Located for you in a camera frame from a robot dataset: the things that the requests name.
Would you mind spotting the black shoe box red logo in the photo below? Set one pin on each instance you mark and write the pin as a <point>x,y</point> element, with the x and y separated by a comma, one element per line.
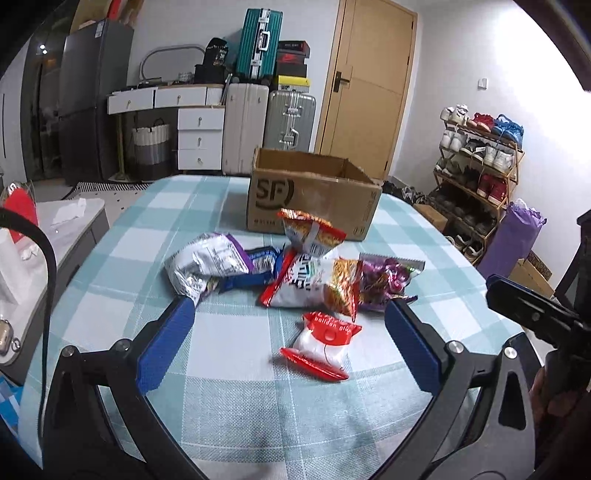
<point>291,59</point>

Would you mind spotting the plain black shoe box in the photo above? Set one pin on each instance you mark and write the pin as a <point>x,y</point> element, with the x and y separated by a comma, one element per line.
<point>291,70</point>

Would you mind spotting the beige suitcase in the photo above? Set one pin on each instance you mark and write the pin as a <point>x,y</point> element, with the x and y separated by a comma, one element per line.
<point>244,129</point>

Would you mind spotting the dark glass cabinet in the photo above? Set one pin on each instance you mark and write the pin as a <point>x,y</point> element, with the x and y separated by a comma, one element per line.
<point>41,106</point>

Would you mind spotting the red paper bag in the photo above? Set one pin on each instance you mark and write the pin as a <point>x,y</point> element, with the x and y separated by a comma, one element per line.
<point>21,212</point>

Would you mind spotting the white desk with drawers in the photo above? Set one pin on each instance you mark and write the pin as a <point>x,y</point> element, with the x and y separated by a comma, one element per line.
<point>157,97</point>

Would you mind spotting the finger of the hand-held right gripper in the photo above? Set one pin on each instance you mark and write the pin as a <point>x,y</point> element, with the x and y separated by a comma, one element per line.
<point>531,311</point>

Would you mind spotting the grey side table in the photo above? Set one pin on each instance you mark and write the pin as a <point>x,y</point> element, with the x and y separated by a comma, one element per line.
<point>83,230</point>

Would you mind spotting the teal checked tablecloth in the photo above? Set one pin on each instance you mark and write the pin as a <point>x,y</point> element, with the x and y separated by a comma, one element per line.
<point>231,392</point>

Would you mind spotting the pile of loose shoes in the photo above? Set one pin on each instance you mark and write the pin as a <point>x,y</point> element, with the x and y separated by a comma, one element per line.
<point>406,191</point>

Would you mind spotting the blue plastic bag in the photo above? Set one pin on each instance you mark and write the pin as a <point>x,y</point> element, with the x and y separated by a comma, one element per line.
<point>9,401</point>

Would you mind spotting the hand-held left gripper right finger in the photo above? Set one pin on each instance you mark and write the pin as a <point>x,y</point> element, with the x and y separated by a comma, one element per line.
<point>413,346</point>

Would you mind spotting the silver suitcase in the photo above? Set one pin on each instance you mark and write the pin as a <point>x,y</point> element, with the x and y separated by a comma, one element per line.
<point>291,120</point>

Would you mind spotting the teal suitcase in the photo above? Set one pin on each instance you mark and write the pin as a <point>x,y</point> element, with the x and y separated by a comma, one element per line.
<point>256,44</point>

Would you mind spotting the small red white snack packet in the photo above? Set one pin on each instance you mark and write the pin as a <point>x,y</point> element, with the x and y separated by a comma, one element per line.
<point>323,346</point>

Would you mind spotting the white drawer cabinet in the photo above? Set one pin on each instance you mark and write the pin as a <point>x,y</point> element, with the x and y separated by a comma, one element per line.
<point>199,138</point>

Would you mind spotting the black storage box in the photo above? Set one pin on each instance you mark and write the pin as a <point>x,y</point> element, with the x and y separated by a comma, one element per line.
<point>210,74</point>

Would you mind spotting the black shoe box red stripe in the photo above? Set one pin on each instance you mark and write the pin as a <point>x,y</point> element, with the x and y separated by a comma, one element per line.
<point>293,46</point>

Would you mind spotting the silver purple snack packet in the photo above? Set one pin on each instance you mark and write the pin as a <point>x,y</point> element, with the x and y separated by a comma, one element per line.
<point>203,267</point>

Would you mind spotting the large red white snack packet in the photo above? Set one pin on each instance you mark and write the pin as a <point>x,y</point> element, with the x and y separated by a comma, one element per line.
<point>295,281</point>

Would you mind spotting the brown cardboard box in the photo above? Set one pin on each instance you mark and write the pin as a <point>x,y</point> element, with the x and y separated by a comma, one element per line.
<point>314,203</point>

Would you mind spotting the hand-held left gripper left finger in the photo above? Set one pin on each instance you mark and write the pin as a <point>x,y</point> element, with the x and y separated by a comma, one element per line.
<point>166,341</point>

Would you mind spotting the grey refrigerator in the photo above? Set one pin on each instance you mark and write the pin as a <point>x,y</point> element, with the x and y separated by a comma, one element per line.
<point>87,101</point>

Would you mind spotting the purple bag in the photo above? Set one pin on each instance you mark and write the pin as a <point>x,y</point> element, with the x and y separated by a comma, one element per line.
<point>508,244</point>

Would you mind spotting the yellow shoe box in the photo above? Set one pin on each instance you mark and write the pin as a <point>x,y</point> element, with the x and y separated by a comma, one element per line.
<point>292,83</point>

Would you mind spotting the large brown cardboard carton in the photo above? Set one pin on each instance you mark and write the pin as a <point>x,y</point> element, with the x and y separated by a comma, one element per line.
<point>531,274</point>

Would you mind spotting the small red bag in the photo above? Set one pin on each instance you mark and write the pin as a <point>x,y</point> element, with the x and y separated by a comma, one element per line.
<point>115,5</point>

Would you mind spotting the woven laundry basket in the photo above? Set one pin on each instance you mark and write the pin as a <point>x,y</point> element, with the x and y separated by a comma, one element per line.
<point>150,147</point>

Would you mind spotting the black bag with white label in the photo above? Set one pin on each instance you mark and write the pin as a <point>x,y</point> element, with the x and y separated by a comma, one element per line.
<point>216,53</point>

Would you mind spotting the rows of racked shoes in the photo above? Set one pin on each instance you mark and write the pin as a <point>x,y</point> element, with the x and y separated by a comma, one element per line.
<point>480,152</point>

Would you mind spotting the wooden shoe rack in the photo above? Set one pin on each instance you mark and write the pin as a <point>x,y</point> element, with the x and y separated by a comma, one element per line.
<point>475,173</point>

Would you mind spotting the blue snack packet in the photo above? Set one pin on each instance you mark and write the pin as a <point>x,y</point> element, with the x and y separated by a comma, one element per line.
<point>258,267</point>

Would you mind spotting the white dotted floor mat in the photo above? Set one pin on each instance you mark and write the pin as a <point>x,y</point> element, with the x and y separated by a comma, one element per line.
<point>120,203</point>

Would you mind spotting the white tissue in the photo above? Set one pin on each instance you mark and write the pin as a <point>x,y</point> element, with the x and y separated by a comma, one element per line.
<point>69,211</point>

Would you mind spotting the tan wooden door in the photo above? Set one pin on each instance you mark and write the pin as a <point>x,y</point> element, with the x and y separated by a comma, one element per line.
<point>369,87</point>

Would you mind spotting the person's right hand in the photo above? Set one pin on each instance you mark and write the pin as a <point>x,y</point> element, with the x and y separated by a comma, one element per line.
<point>538,392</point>

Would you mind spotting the small cardboard box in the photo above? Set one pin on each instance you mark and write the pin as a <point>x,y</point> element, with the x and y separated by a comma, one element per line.
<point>431,214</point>

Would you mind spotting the arched mirror frame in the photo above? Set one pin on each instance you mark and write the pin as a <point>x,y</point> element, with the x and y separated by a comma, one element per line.
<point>166,47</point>

